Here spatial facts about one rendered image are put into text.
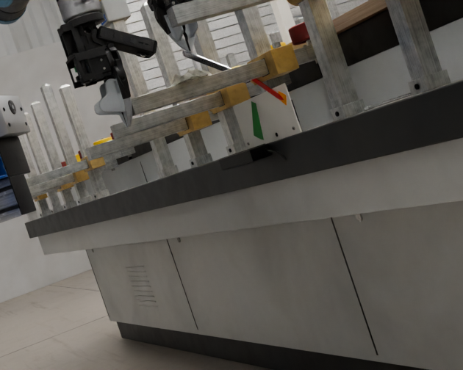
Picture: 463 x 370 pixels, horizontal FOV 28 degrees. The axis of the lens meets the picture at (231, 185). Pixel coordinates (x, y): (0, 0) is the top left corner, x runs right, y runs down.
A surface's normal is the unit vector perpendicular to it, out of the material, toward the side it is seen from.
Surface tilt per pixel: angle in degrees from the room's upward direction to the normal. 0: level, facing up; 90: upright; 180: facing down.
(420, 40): 90
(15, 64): 90
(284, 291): 90
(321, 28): 90
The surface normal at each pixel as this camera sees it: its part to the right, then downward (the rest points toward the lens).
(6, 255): 0.34, -0.08
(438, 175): -0.87, 0.31
